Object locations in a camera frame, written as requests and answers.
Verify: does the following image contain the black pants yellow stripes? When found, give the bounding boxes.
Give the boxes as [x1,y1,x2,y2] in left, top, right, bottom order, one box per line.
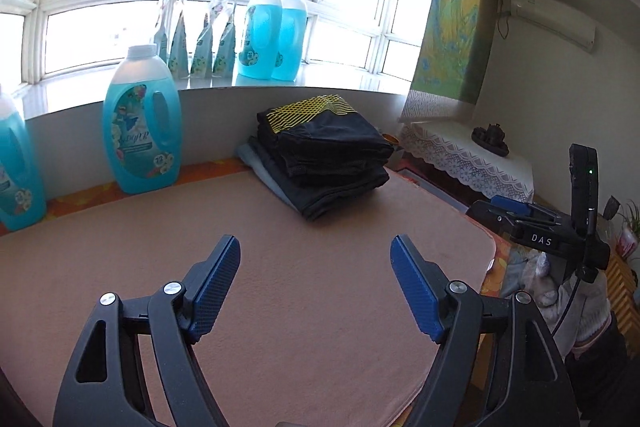
[256,94,394,180]

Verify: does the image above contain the black sleeve forearm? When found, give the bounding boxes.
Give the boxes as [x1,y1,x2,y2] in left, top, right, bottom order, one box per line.
[565,313,639,426]

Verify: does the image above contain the white knit gloved hand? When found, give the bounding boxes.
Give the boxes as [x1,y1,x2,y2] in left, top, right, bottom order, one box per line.
[521,251,612,358]

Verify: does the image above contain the dark teapot tray set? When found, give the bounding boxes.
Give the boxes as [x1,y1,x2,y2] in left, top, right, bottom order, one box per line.
[471,124,510,157]

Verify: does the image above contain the white lace tablecloth table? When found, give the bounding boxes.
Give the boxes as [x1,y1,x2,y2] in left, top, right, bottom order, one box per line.
[399,90,535,202]

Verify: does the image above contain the green yellow landscape painting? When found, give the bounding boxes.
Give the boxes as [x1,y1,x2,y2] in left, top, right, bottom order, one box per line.
[411,0,498,104]

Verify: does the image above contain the stack of folded dark clothes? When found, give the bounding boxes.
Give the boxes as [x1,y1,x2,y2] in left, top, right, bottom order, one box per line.
[236,136,390,221]

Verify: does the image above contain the blue detergent bottle left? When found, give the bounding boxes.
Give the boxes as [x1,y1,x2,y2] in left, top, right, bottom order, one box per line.
[0,96,47,231]

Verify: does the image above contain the blue detergent bottle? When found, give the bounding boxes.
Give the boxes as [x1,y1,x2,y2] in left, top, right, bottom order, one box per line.
[0,96,47,231]
[102,43,182,194]

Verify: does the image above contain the white air conditioner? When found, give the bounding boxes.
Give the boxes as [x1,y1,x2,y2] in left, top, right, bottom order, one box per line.
[511,0,597,53]

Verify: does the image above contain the blue bottle on windowsill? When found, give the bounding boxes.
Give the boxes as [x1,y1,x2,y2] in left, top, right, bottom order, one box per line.
[271,0,307,81]
[238,0,282,80]

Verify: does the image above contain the blue detergent bottle right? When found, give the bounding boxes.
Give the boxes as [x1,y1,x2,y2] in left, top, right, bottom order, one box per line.
[102,43,182,194]

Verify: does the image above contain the detergent refill pouch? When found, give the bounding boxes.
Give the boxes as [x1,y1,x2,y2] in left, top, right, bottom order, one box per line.
[213,6,235,77]
[190,10,214,79]
[153,0,169,62]
[167,10,189,80]

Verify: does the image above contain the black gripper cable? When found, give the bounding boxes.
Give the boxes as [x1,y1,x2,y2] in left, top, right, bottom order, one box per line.
[549,273,584,338]

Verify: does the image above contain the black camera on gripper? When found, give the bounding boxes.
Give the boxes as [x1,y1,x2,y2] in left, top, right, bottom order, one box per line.
[570,143,599,237]

